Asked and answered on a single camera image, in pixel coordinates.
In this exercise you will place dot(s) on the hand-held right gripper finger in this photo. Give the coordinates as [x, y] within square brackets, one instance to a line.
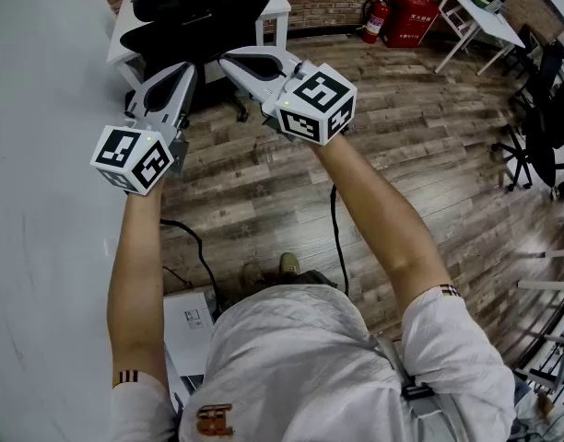
[250, 83]
[263, 53]

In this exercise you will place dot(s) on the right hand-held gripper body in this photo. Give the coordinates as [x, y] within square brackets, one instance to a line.
[319, 95]

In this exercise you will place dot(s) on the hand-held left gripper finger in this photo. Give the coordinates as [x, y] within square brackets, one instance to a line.
[187, 95]
[146, 91]

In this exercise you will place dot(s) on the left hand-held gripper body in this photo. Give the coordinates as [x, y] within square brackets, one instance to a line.
[125, 154]

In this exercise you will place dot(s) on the black office chair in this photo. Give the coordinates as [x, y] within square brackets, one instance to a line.
[194, 35]

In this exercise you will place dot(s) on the person's left forearm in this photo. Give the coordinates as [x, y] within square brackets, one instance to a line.
[134, 283]

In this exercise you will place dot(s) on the person's right forearm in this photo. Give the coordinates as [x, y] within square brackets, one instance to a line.
[379, 219]

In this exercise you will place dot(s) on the black swivel chair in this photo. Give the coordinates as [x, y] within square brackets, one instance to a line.
[540, 145]
[547, 62]

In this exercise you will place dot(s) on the white desk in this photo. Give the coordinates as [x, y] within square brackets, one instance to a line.
[275, 3]

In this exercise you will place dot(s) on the red fire extinguisher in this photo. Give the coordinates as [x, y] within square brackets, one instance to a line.
[374, 23]

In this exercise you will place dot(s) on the red fire equipment cabinet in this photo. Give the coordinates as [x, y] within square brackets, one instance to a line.
[411, 19]

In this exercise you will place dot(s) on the person's right shoe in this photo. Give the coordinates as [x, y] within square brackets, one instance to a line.
[290, 264]

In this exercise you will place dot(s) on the person's shoe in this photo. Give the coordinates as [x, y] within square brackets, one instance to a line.
[290, 264]
[253, 275]

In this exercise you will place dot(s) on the person's left shoe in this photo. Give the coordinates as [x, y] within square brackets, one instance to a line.
[253, 275]

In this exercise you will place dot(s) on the person's dark trousers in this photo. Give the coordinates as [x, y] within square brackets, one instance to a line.
[314, 277]

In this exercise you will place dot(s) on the white table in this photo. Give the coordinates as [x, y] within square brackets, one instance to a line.
[489, 21]

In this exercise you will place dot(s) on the white computer case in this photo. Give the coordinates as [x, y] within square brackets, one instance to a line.
[187, 334]

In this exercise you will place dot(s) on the person's white shirt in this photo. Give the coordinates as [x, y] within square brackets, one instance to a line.
[309, 362]

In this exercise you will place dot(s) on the metal rack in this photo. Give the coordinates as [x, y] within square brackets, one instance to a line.
[549, 339]

